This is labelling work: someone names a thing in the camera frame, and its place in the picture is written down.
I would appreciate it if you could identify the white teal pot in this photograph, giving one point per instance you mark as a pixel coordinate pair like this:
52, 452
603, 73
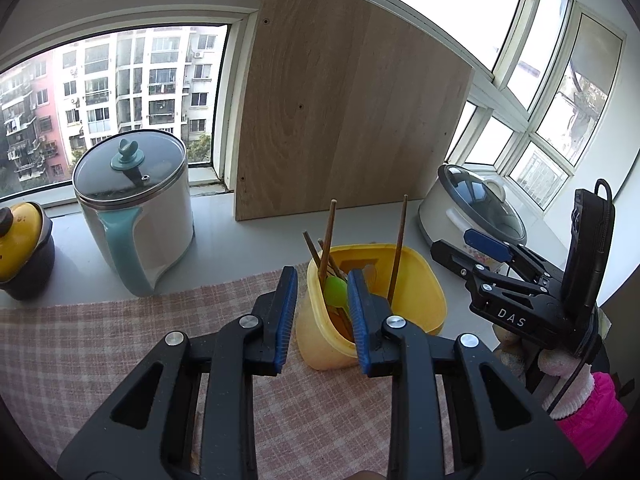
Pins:
165, 230

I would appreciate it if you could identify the glass lid teal knob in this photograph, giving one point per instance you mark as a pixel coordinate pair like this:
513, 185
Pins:
150, 160

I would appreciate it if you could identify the person's right forearm pink sleeve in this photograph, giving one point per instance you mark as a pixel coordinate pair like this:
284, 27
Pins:
595, 410

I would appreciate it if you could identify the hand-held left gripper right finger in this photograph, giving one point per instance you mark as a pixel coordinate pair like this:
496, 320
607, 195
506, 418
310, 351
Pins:
357, 320

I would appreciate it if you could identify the black clay pot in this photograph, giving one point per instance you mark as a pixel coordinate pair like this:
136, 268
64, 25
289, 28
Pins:
37, 280

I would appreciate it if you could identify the yellow pot lid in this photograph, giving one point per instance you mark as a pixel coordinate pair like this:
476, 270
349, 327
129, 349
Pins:
22, 240

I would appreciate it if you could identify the large wooden board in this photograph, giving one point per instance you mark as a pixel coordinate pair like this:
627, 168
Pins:
340, 110

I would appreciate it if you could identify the pink checked cloth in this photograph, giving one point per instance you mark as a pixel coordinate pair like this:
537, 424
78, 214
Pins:
100, 330

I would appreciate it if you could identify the apartment buildings outside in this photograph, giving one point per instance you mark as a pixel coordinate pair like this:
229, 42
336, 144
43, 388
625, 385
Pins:
100, 90

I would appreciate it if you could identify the white window frame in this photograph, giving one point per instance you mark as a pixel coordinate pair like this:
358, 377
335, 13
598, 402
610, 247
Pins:
235, 110

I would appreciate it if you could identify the white floral slow cooker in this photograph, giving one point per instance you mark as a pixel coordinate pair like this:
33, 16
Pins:
440, 215

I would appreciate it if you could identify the slow cooker glass lid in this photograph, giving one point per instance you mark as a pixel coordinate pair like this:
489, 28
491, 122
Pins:
480, 195

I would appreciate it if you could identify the yellow plastic container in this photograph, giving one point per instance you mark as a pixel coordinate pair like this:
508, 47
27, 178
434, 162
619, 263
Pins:
325, 345

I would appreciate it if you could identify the green plastic spoon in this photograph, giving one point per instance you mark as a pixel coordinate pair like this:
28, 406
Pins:
335, 290

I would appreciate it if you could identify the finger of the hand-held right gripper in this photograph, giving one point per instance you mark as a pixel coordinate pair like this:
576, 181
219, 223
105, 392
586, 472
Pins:
482, 242
450, 255

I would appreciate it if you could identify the person's right hand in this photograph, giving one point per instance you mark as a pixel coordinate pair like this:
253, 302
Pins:
510, 350

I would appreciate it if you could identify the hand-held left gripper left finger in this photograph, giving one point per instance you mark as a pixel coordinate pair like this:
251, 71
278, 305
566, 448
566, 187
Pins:
287, 310

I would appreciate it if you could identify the brown wooden chopstick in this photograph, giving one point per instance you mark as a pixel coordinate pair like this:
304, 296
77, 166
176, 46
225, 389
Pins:
339, 271
328, 232
399, 245

